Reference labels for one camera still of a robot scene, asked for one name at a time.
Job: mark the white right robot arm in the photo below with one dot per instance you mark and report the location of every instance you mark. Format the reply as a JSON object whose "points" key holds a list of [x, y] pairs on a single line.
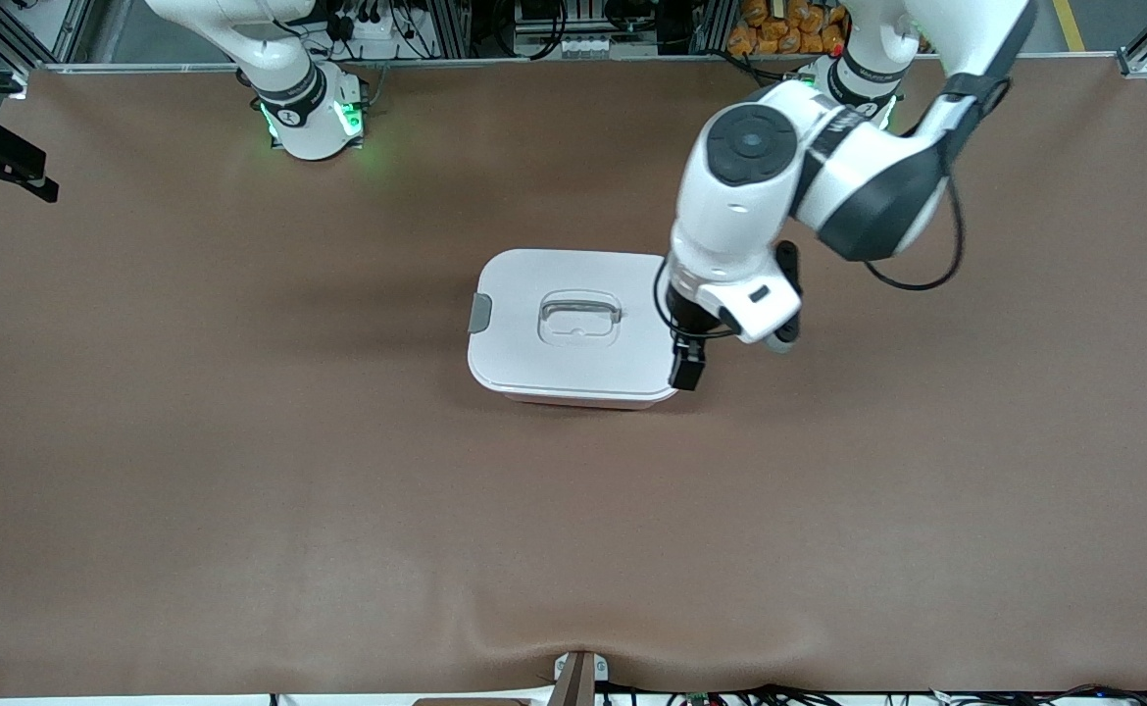
{"points": [[304, 108]]}

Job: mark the aluminium frame post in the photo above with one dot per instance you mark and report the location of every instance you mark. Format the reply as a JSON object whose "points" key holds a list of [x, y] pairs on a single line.
{"points": [[448, 15], [711, 25]]}

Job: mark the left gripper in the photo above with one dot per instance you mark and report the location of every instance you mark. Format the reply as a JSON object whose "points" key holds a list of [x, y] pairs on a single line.
{"points": [[688, 319]]}

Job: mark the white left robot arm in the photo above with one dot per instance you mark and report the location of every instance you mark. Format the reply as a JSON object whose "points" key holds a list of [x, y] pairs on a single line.
{"points": [[730, 216]]}

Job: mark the aluminium table edge rail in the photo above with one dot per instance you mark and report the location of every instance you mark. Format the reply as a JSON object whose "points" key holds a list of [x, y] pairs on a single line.
{"points": [[93, 68]]}

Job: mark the pink plastic storage box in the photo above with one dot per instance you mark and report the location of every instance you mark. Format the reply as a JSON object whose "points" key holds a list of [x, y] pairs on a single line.
{"points": [[583, 403]]}

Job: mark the grey electronics unit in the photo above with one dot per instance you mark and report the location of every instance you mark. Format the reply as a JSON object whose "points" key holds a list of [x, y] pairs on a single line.
{"points": [[554, 20]]}

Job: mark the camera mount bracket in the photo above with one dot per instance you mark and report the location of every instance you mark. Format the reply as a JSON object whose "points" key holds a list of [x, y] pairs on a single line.
{"points": [[578, 681]]}

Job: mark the brown table mat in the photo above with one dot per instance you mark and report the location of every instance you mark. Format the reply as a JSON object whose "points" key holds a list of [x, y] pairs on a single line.
{"points": [[573, 539]]}

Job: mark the white power strip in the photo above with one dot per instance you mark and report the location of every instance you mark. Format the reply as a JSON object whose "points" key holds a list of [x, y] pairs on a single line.
{"points": [[377, 41]]}

